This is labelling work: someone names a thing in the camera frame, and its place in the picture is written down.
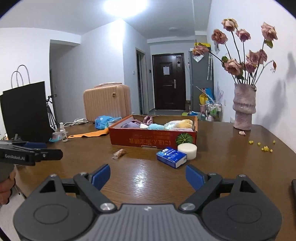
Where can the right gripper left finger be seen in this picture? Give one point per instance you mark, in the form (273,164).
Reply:
(89,186)

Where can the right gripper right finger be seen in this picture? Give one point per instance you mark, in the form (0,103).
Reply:
(205,186)

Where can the blue tissue pack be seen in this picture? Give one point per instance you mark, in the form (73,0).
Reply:
(171,157)

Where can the white soft roll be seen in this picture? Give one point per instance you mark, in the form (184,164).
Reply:
(172,125)

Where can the light blue soft item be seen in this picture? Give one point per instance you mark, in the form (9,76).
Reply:
(155,126)

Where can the person's left hand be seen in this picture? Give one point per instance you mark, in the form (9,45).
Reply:
(6,188)

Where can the white foam cylinder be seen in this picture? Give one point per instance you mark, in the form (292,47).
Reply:
(189,149)

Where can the wrapped snack bar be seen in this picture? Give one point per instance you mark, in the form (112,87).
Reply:
(119,154)

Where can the black paper bag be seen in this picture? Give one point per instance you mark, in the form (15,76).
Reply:
(24,112)

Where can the small white spray bottle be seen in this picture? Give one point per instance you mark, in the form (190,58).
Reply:
(63,132)

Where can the orange plastic strip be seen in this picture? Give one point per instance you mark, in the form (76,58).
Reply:
(97,133)

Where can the blue wet wipes pack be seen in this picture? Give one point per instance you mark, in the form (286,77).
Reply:
(103,122)

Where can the yellow plush toy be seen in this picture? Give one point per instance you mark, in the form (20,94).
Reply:
(186,123)

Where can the white power strip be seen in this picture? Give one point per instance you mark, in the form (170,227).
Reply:
(78,121)

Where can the red cardboard box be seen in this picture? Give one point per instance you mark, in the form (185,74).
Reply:
(144,137)

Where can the yellow petal crumbs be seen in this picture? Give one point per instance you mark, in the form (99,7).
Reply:
(262,147)

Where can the purple folded cloth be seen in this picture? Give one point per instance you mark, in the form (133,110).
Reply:
(132,124)

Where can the pink satin scrunchie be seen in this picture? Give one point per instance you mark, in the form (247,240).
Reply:
(148,120)

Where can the yellow bucket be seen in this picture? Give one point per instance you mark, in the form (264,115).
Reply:
(203,98)

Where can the pink ribbed suitcase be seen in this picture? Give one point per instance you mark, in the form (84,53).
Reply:
(110,99)

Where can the pink textured vase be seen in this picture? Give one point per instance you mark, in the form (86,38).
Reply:
(244,105)

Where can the grey refrigerator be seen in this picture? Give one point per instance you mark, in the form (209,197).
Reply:
(201,75)

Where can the dried pink roses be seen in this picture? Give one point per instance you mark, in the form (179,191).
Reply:
(247,66)

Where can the dark front door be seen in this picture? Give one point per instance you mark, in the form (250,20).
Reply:
(169,81)

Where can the camera tripod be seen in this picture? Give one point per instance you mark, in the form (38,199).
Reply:
(52,120)

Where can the wire rack with bottles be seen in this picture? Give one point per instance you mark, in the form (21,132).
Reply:
(213,111)

